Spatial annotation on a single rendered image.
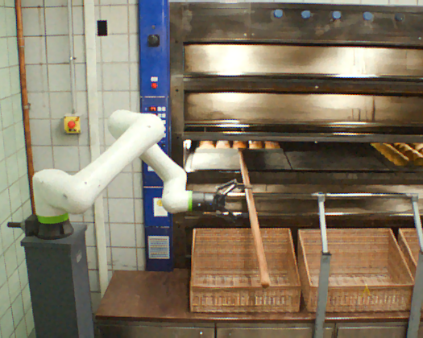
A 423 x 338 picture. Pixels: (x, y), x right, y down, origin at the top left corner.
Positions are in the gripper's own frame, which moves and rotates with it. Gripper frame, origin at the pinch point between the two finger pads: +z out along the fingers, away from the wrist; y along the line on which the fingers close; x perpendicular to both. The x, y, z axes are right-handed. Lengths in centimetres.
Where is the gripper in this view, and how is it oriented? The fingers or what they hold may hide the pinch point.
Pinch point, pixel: (250, 201)
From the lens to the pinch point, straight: 238.9
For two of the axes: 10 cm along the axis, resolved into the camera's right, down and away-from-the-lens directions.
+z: 10.0, 0.0, -0.1
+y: 0.0, 9.6, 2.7
